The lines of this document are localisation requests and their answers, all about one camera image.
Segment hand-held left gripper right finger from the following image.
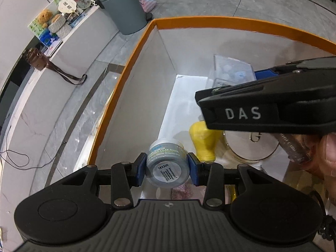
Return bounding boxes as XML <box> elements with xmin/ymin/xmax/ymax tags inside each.
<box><xmin>187</xmin><ymin>152</ymin><xmax>274</xmax><ymax>208</ymax></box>

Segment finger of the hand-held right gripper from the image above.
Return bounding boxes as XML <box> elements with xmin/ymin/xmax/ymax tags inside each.
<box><xmin>195</xmin><ymin>76</ymin><xmax>336</xmax><ymax>105</ymax></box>
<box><xmin>254</xmin><ymin>56</ymin><xmax>336</xmax><ymax>85</ymax></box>

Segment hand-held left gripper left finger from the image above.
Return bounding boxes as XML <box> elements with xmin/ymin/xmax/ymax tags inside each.
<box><xmin>56</xmin><ymin>152</ymin><xmax>147</xmax><ymax>209</ymax></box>

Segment grey round jar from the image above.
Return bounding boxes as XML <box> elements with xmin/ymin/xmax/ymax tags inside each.
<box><xmin>146</xmin><ymin>138</ymin><xmax>190</xmax><ymax>189</ymax></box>

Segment yellow bulb-shaped bottle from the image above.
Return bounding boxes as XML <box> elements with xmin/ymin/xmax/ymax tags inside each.
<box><xmin>189</xmin><ymin>121</ymin><xmax>223</xmax><ymax>162</ymax></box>

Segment clear plastic box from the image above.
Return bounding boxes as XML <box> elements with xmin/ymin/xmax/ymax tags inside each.
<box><xmin>206</xmin><ymin>55</ymin><xmax>255</xmax><ymax>89</ymax></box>

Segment white round compact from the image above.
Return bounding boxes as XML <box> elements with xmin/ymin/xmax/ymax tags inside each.
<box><xmin>223</xmin><ymin>130</ymin><xmax>281</xmax><ymax>163</ymax></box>

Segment orange box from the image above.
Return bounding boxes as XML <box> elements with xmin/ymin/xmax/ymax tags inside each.
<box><xmin>88</xmin><ymin>17</ymin><xmax>336</xmax><ymax>206</ymax></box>

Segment person's right hand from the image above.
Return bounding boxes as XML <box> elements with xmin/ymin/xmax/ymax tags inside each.
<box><xmin>302</xmin><ymin>133</ymin><xmax>336</xmax><ymax>185</ymax></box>

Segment woven basket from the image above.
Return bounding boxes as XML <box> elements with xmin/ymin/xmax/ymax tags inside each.
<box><xmin>133</xmin><ymin>0</ymin><xmax>157</xmax><ymax>13</ymax></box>

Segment grey trash bin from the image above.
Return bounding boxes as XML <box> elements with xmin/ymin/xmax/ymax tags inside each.
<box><xmin>98</xmin><ymin>0</ymin><xmax>148</xmax><ymax>35</ymax></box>

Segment white fan-shaped sign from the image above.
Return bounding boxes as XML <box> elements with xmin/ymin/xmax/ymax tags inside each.
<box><xmin>58</xmin><ymin>0</ymin><xmax>79</xmax><ymax>15</ymax></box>

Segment teddy bear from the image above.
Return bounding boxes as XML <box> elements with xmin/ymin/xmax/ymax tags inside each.
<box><xmin>35</xmin><ymin>9</ymin><xmax>53</xmax><ymax>28</ymax></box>

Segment black cable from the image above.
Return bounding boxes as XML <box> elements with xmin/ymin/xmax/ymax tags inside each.
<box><xmin>0</xmin><ymin>125</ymin><xmax>31</xmax><ymax>167</ymax></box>

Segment black bead bracelet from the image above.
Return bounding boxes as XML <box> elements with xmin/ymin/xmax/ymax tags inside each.
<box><xmin>316</xmin><ymin>190</ymin><xmax>336</xmax><ymax>242</ymax></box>

